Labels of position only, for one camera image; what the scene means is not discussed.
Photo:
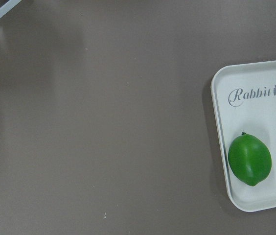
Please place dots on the green lime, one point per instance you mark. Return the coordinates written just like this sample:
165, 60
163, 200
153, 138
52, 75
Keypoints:
249, 159

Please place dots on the white rabbit serving tray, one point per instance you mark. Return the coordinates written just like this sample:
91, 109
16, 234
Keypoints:
244, 100

